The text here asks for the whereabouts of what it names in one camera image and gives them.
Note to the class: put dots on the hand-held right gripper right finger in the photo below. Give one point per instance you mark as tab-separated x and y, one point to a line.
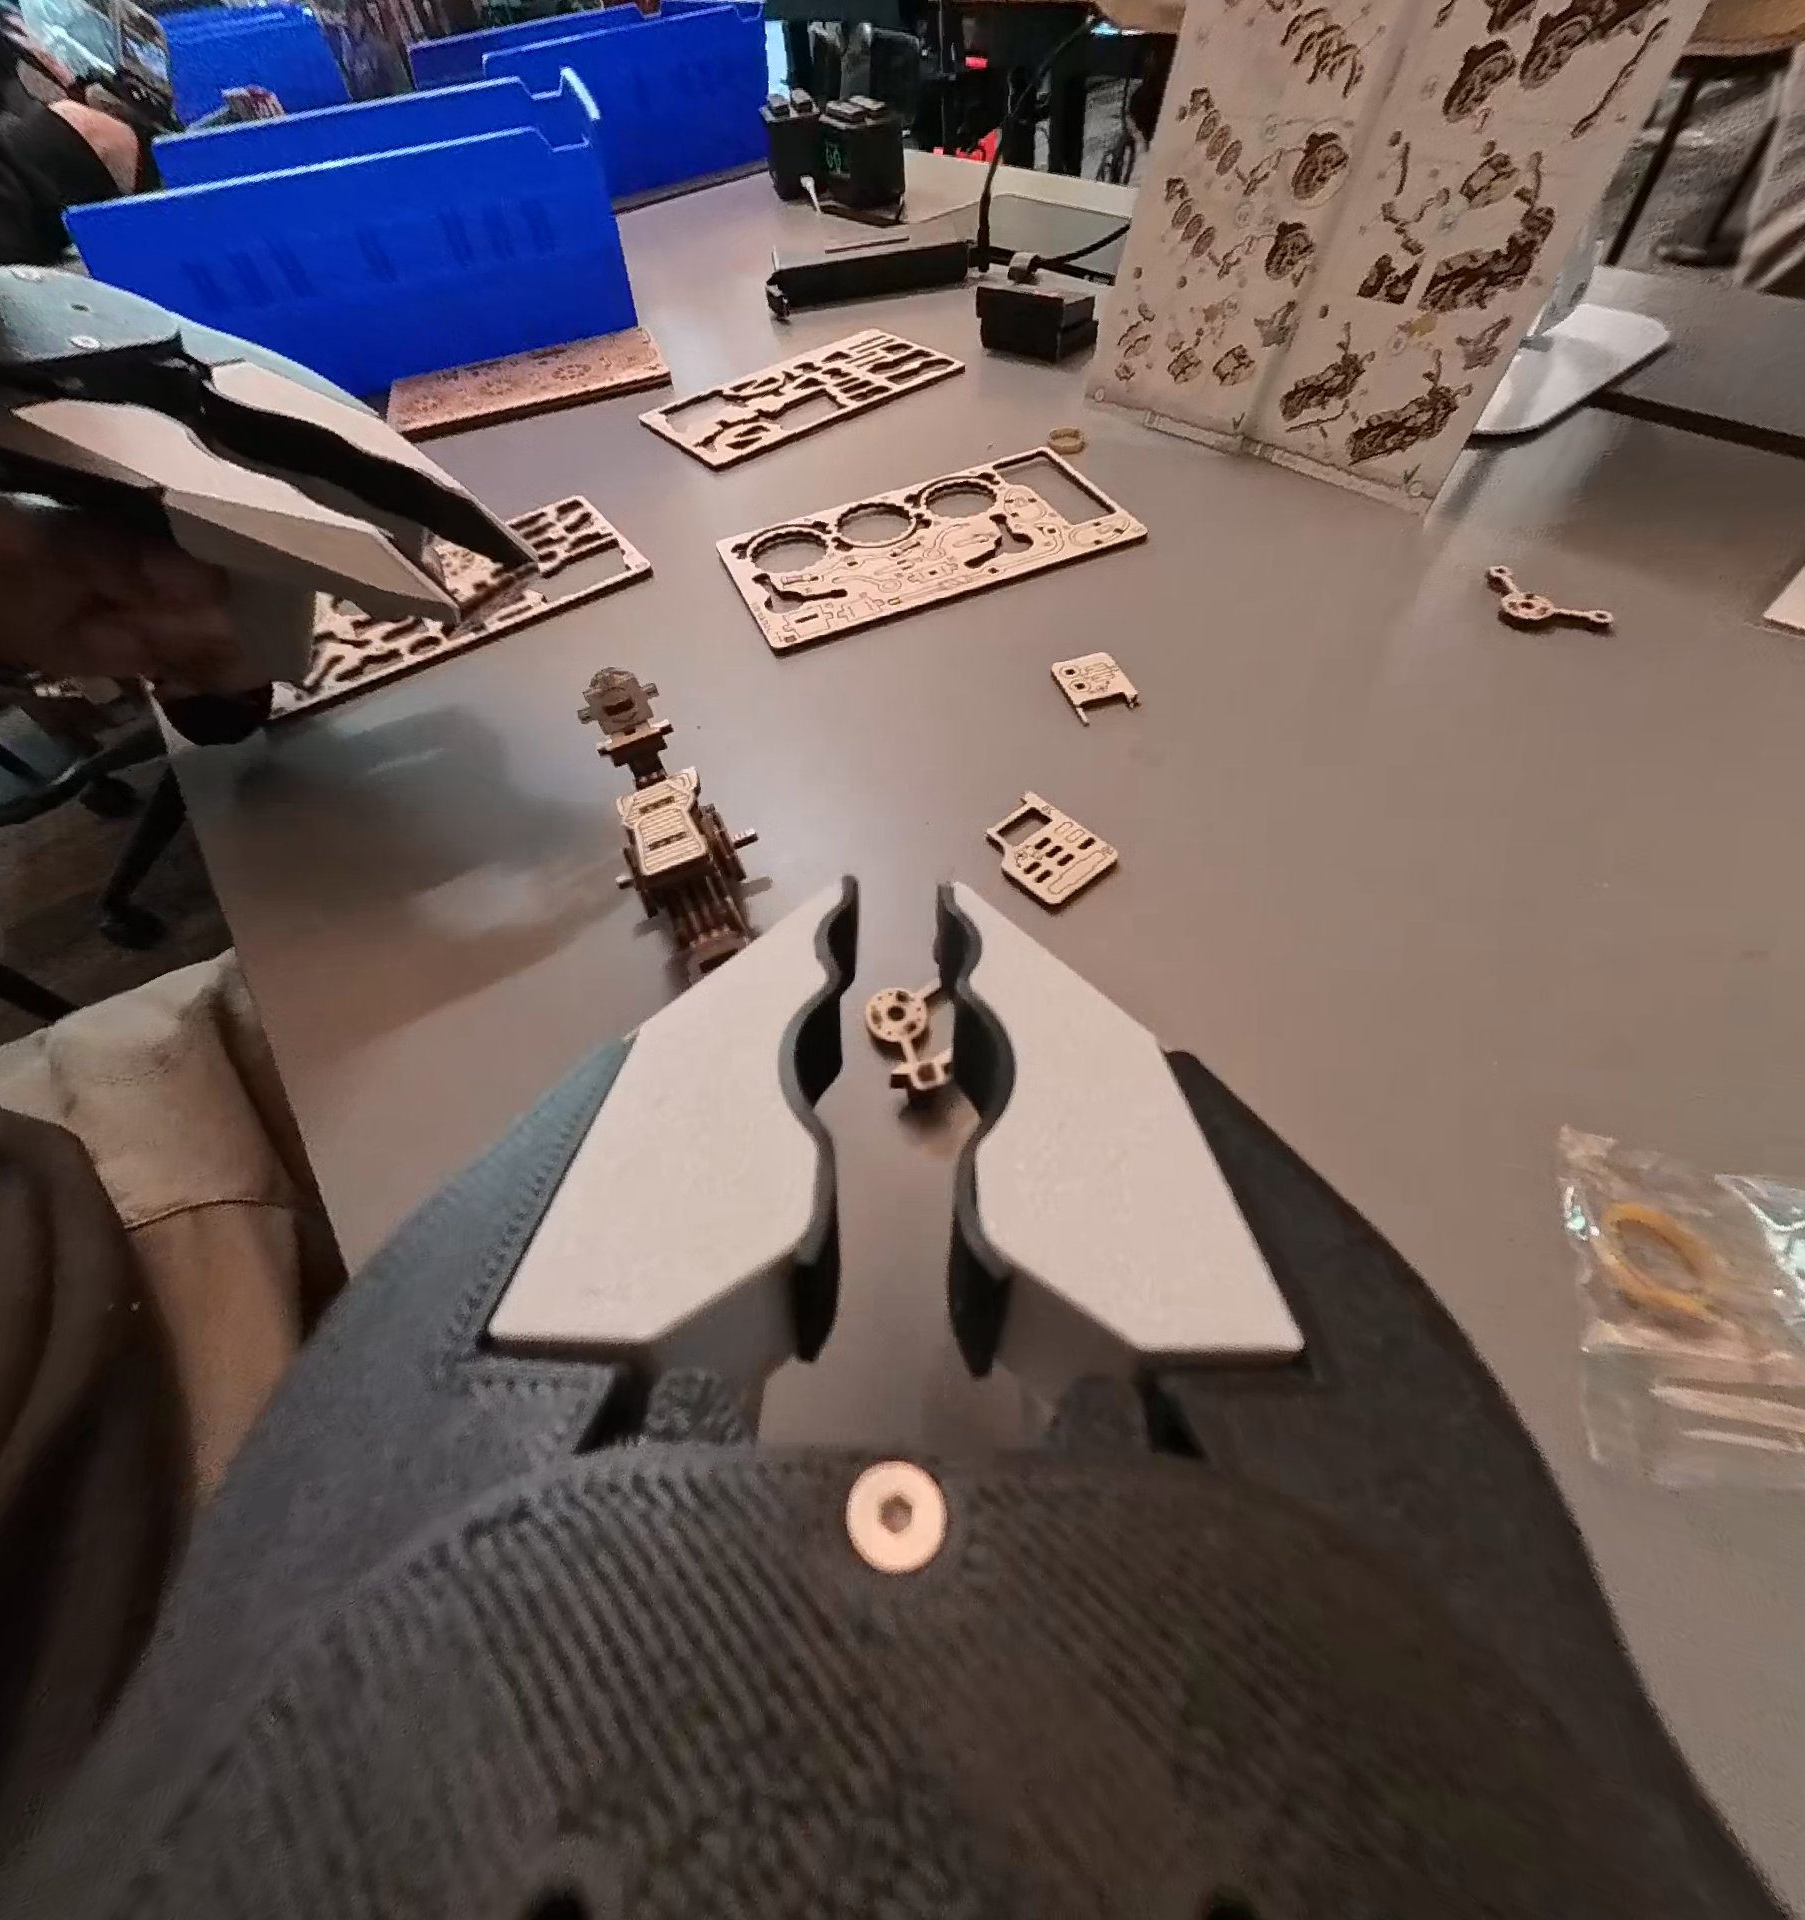
1131	1203

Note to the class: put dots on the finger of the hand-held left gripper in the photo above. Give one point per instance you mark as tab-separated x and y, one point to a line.
284	393
244	508

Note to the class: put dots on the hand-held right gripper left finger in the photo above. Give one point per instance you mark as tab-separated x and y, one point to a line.
664	1203

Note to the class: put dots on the curved wooden disc piece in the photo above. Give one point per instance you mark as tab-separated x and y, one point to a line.
895	1017

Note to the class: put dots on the wooden gear sheet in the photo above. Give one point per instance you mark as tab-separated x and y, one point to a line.
543	594

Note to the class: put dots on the grey desk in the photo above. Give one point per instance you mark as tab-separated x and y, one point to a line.
1362	932

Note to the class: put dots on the person's left hand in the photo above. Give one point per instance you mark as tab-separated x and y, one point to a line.
61	600

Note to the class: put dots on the blue bin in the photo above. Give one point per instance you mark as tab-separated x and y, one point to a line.
253	61
543	42
363	286
664	104
313	144

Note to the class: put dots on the dark brown engraved board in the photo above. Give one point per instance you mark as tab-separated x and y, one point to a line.
543	383

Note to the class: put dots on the black office chair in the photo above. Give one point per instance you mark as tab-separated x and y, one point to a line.
48	788

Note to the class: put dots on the assembled wooden model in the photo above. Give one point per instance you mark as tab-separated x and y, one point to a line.
664	833

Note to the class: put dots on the slotted wooden piece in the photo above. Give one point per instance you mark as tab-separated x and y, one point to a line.
1012	829

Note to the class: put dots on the wooden sheet with small cutouts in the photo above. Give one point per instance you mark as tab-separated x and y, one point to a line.
672	417

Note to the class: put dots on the yellow rubber band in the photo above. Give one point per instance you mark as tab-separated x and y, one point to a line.
1605	1256

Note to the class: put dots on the person's beige trousers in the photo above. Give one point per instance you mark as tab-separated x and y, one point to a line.
167	1125

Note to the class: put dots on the small wooden plate with pins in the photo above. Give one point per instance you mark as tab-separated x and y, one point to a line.
1089	676

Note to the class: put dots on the black battery charger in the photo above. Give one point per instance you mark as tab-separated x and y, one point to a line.
792	144

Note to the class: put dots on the long black bar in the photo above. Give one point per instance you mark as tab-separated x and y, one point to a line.
869	270

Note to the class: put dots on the black charger with green display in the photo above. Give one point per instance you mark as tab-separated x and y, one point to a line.
857	174

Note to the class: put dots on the wooden sheet with round holes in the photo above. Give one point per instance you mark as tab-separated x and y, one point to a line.
961	575

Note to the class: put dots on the clear plastic bag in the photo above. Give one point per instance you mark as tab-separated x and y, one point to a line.
1787	1352

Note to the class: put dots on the person's olive shirt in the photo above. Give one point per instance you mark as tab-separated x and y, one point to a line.
34	1503

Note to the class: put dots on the wooden lever piece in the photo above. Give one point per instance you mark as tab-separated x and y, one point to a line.
1525	602

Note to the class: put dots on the black box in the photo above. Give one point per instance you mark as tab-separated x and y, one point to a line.
1032	315

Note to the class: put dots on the printed instruction sheet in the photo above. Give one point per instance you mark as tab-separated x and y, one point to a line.
1291	295

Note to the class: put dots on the white stand base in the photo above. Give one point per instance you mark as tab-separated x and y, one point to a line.
1596	348

